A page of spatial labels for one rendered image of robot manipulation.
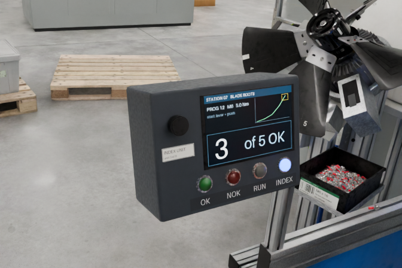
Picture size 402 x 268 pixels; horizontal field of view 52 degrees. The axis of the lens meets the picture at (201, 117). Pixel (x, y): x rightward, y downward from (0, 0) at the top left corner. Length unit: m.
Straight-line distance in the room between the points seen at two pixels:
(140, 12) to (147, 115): 6.29
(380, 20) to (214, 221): 1.35
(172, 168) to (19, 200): 2.07
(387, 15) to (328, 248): 0.97
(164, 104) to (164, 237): 1.71
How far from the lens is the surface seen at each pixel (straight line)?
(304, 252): 0.98
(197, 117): 0.59
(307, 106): 1.31
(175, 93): 0.57
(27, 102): 3.67
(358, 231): 1.08
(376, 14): 1.73
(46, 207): 2.51
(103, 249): 2.19
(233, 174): 0.63
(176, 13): 7.10
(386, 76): 1.19
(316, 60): 1.38
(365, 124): 1.37
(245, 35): 1.60
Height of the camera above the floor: 1.45
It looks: 24 degrees down
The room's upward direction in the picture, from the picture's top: 4 degrees clockwise
